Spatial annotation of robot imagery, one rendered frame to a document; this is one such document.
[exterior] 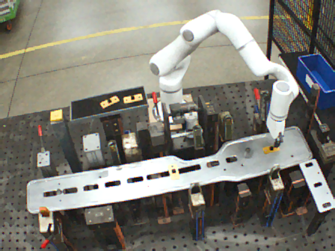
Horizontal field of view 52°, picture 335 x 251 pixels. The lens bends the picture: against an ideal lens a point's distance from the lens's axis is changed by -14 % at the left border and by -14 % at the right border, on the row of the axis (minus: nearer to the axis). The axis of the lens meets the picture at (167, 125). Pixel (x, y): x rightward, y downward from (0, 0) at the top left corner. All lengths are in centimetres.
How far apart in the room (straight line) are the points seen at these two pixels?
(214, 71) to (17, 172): 221
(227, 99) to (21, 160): 135
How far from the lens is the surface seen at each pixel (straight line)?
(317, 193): 172
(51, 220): 162
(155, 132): 177
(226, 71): 375
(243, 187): 168
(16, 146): 247
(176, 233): 189
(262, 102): 179
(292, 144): 186
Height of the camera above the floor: 239
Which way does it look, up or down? 47 degrees down
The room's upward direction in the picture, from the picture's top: 6 degrees counter-clockwise
